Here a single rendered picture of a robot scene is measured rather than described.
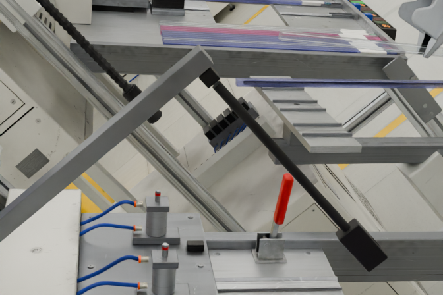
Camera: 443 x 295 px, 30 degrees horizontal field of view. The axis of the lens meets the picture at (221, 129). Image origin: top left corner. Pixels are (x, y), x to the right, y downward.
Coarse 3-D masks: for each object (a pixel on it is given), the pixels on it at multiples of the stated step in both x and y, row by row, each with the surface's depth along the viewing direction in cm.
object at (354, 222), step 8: (352, 224) 69; (360, 224) 69; (336, 232) 70; (344, 232) 69; (352, 232) 69; (360, 232) 69; (368, 232) 70; (344, 240) 69; (352, 240) 69; (360, 240) 69; (368, 240) 69; (352, 248) 69; (360, 248) 69; (368, 248) 69; (376, 248) 70; (360, 256) 70; (368, 256) 70; (376, 256) 70; (384, 256) 70; (368, 264) 70; (376, 264) 70
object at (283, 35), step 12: (288, 36) 106; (300, 36) 106; (312, 36) 107; (324, 36) 107; (336, 36) 108; (360, 48) 109; (372, 48) 109; (384, 48) 109; (396, 48) 110; (408, 48) 110; (420, 48) 110
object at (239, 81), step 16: (240, 80) 130; (256, 80) 131; (272, 80) 131; (288, 80) 132; (304, 80) 132; (320, 80) 133; (336, 80) 134; (352, 80) 134; (368, 80) 135; (384, 80) 136; (400, 80) 136; (416, 80) 137; (432, 80) 138
